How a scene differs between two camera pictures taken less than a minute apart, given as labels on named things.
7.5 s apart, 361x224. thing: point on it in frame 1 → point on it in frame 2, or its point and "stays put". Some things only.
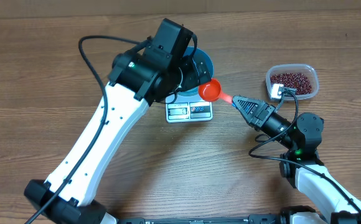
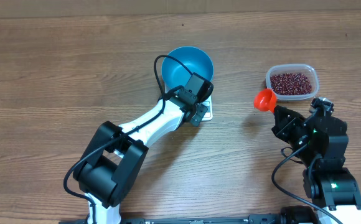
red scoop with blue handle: x=211 y=91 → x=266 y=100
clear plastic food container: x=304 y=78 stays put
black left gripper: x=193 y=79 → x=198 y=117
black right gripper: x=260 y=113 → x=285 y=121
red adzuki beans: x=299 y=81 stays put
